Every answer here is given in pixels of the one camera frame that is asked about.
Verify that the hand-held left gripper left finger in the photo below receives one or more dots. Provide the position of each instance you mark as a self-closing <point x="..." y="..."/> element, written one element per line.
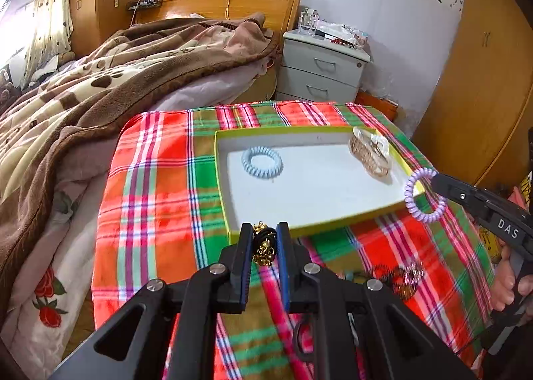
<point x="245" y="263"/>

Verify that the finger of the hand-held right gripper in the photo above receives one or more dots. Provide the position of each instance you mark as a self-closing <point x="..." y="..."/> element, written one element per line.
<point x="454" y="190"/>

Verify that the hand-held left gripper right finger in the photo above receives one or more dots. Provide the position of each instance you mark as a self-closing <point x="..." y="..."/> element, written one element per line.
<point x="283" y="263"/>

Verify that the white tray box yellow rim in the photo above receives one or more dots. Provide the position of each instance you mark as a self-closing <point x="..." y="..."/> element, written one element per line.
<point x="316" y="184"/>

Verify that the person's right hand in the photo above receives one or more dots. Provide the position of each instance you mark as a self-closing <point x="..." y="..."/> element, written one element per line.
<point x="506" y="284"/>

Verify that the yellow printed box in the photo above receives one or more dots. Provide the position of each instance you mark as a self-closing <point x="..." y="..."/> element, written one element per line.
<point x="491" y="244"/>

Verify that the clear amber hair claw clip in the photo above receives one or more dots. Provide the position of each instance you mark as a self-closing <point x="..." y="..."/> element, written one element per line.
<point x="370" y="155"/>

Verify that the rhinestone hair clip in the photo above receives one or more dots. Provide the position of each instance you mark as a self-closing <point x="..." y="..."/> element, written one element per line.
<point x="410" y="280"/>

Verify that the red green plaid cloth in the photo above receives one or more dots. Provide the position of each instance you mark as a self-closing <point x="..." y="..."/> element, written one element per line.
<point x="166" y="180"/>

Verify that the orange wooden stool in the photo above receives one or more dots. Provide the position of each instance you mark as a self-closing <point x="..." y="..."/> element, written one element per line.
<point x="379" y="103"/>

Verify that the grey nightstand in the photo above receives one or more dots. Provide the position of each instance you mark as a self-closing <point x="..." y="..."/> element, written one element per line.
<point x="320" y="67"/>

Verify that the white paper pile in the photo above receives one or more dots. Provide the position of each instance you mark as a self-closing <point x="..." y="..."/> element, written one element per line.
<point x="341" y="32"/>

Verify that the white floral bed sheet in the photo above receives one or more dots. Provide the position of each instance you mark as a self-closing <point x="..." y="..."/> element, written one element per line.
<point x="50" y="292"/>

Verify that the clear glass box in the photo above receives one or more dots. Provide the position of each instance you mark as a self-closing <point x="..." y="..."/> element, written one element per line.
<point x="309" y="22"/>

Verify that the brown paw print blanket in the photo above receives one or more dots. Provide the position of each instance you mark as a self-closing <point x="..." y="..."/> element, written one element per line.
<point x="104" y="84"/>

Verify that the wooden headboard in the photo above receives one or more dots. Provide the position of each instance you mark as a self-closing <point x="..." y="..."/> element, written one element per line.
<point x="250" y="3"/>

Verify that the dotted cream curtain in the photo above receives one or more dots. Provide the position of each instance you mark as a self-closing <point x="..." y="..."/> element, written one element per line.
<point x="50" y="9"/>

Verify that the window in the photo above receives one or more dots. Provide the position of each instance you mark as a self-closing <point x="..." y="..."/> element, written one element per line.
<point x="16" y="22"/>

